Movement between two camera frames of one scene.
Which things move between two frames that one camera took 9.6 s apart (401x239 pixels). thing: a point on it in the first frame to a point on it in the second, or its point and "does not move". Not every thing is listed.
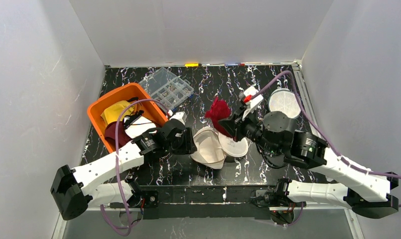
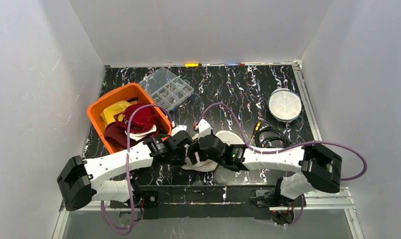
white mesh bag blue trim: x=285 y=100 does not move
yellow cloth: x=115 y=112 does not move
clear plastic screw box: x=165 y=86 does not move
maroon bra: x=110 y=135 does not move
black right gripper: x=236 y=122 to x=203 y=150
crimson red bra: x=220 y=110 to x=145 y=117
